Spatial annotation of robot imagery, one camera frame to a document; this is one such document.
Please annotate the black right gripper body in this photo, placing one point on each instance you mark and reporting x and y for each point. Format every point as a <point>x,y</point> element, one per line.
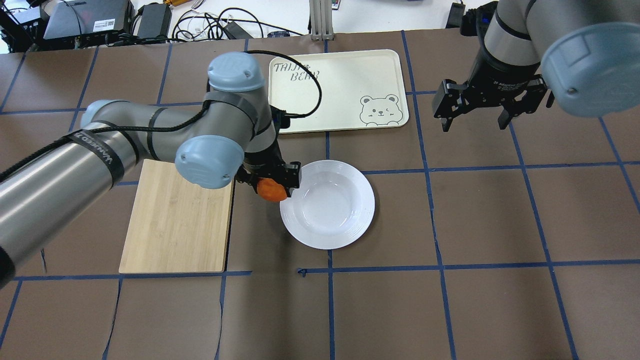
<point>495,75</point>

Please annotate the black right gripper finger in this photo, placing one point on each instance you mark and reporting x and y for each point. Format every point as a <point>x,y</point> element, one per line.
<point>509,112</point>
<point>446,120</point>

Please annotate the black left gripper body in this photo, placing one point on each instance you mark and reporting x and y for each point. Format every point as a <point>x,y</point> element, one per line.
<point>261,168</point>

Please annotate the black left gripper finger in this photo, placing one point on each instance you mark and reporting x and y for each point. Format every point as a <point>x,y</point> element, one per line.
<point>248,178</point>
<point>292,176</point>

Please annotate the orange fruit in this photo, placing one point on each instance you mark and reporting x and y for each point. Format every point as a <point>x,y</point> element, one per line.
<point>271,191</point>

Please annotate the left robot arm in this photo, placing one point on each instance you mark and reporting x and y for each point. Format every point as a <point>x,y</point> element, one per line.
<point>233,137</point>

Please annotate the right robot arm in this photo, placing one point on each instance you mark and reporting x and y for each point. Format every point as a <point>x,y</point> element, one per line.
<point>581,54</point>

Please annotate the cream bear tray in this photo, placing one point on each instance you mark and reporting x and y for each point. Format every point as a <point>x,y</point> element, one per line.
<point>347,90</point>

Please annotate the white round plate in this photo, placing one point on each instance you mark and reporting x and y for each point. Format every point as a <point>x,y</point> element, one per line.
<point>333,206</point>

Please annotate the bamboo cutting board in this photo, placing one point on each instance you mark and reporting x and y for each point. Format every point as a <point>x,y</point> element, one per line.
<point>176,227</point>

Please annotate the black power brick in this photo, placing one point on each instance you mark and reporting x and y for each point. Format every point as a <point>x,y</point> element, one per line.
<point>153,23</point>

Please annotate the black laptop computer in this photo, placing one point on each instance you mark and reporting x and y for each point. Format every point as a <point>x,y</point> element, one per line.
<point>89,19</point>

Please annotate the aluminium frame post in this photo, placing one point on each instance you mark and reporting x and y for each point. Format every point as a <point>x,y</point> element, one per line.
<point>321,20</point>

